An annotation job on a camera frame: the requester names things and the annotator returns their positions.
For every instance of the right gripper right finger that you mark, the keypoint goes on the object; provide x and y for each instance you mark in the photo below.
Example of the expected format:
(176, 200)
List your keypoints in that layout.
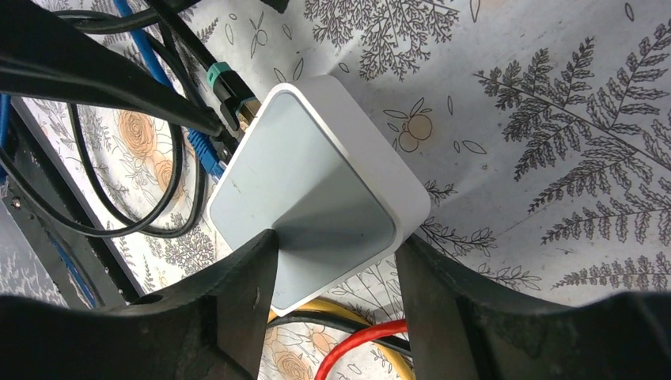
(462, 325)

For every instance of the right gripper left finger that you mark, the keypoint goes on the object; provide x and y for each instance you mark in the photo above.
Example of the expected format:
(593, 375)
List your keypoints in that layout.
(210, 325)

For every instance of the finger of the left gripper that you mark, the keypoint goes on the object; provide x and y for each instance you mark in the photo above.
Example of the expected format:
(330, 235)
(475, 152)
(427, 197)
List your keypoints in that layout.
(43, 56)

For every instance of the white network switch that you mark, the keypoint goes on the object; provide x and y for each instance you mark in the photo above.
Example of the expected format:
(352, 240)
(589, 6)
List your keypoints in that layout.
(315, 169)

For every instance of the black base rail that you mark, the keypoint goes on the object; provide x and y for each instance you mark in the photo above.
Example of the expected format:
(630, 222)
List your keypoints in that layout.
(89, 272)

